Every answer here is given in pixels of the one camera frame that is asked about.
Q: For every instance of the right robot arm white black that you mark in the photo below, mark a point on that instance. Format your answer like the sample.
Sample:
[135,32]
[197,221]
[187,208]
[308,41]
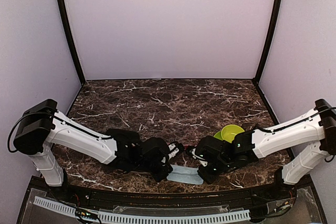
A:
[316,128]

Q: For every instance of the white slotted cable duct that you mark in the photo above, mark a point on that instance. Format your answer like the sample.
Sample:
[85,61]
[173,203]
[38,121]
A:
[102,216]

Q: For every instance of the green bowl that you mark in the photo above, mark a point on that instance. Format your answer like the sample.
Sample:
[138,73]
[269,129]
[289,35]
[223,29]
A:
[229,132]

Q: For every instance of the green plate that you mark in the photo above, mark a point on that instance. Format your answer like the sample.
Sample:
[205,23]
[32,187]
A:
[218,135]

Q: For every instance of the pink translucent sunglasses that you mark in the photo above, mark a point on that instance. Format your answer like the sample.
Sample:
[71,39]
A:
[189,148]

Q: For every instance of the black frame post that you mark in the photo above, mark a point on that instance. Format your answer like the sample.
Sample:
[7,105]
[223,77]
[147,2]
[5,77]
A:
[268,41]
[70,41]

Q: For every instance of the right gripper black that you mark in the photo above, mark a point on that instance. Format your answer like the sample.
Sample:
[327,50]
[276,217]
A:
[209,178]

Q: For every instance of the light blue cloth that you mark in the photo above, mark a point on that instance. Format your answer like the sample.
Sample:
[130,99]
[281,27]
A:
[186,175]

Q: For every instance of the left black frame post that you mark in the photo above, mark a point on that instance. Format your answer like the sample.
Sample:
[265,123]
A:
[70,41]

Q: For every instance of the black front rail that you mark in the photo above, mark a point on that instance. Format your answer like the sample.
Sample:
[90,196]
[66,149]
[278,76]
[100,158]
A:
[95,198]

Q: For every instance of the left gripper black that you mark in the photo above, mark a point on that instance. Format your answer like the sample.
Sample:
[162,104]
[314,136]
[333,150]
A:
[158,177]

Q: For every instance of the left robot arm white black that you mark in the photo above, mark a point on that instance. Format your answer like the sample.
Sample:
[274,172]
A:
[44,125]

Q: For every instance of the right black frame post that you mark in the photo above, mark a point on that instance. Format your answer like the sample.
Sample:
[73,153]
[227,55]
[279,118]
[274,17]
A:
[268,41]

